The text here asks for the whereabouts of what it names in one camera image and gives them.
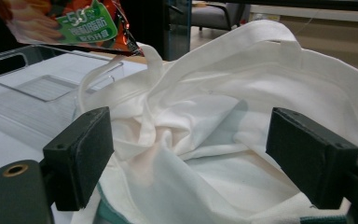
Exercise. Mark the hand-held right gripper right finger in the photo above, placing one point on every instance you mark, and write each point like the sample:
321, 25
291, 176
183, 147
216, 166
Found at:
310, 158

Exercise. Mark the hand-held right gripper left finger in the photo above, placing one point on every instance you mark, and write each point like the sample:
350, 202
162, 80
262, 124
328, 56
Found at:
80, 155

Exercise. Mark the clear plastic container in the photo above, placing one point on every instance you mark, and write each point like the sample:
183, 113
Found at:
43, 87

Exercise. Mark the white tote bag teal orange spots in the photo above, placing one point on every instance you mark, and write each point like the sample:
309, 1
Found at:
230, 93

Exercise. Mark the orange snack packet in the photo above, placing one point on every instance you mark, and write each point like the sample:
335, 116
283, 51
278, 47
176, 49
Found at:
74, 25

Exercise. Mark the white table cover sheet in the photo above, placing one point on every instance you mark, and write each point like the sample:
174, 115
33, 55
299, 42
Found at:
0, 149

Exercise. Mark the light wooden furniture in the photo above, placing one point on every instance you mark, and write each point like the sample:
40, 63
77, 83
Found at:
338, 40

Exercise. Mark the black cabinet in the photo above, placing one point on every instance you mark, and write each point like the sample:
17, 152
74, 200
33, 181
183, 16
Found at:
164, 28

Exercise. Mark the grey chair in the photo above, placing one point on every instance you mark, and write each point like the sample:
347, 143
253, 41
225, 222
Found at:
214, 15

